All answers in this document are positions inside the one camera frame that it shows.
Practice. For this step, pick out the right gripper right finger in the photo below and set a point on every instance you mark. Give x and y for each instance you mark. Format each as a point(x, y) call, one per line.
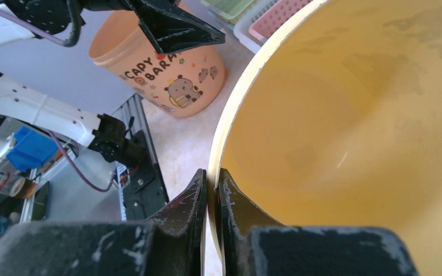
point(253, 243)

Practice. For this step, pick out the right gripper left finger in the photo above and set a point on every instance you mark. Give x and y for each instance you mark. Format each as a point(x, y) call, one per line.
point(170, 242)

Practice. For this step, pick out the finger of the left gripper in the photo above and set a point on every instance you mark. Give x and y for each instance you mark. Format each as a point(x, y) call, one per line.
point(171, 29)

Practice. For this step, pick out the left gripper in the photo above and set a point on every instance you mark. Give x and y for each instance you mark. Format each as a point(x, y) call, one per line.
point(54, 16)

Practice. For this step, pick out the orange capybara bucket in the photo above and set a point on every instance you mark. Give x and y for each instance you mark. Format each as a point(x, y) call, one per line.
point(180, 84)

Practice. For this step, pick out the yellow capybara bucket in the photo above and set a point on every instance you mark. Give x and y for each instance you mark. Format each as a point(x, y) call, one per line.
point(337, 120)

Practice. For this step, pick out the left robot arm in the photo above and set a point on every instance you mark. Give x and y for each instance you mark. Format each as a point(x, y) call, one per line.
point(100, 133)

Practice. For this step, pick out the green plastic basket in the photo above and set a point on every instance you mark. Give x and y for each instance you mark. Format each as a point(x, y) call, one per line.
point(229, 10)

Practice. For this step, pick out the pink plastic basket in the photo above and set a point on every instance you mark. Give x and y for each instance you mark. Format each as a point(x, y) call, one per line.
point(262, 20)

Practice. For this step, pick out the blue box in background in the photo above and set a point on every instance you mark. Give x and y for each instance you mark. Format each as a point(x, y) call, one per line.
point(31, 150)

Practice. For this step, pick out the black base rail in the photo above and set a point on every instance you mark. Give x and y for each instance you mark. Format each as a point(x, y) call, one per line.
point(137, 190)

